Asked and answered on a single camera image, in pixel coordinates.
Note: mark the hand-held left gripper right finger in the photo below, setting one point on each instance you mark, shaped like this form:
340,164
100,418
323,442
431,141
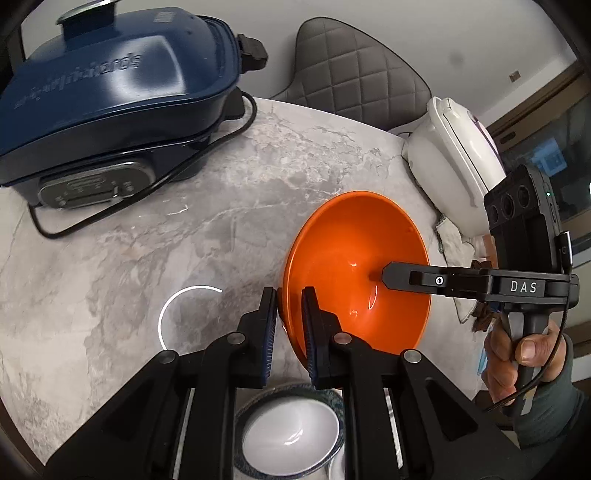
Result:
308,341

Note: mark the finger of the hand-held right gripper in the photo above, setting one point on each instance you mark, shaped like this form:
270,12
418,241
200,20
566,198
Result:
415,278

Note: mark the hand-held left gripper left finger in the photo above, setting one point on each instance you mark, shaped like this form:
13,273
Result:
270,332

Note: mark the orange bowl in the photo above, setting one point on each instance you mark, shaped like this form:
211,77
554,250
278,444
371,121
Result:
351,240

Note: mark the person's right forearm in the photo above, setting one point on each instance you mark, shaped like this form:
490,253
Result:
549,415

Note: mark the person's right hand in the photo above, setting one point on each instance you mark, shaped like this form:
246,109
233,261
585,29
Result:
547,355

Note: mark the white crumpled cloth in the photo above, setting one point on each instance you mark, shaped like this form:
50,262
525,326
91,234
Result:
455,244

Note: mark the white bowl blue patterned rim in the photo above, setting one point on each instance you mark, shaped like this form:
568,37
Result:
286,424

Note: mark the white kitchen appliance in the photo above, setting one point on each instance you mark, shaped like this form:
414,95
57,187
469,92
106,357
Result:
443,161

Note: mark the quilted upholstered chair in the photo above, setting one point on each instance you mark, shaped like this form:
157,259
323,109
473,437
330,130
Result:
351,78

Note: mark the blue electric cooker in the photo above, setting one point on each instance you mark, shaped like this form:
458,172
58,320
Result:
115,92

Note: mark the wall socket plate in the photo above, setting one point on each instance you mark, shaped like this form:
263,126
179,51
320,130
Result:
515,75

